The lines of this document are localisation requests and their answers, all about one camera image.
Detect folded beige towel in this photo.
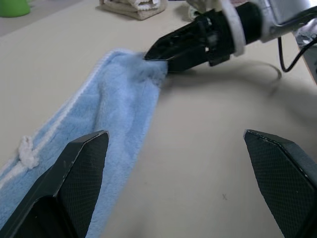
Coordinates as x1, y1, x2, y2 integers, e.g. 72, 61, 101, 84
99, 0, 167, 21

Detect light blue fluffy towel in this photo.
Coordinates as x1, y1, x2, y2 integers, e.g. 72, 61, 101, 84
0, 49, 169, 238

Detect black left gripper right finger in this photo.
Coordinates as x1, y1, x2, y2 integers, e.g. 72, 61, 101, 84
243, 128, 317, 238

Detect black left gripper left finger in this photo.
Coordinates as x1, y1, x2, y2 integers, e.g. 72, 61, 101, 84
0, 129, 110, 238

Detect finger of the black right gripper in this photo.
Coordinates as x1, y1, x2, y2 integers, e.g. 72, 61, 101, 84
167, 46, 211, 74
143, 17, 211, 62

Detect green plastic object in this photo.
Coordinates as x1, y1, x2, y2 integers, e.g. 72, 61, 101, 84
0, 0, 31, 18

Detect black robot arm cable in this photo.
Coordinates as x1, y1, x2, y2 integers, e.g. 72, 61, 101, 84
277, 36, 317, 73

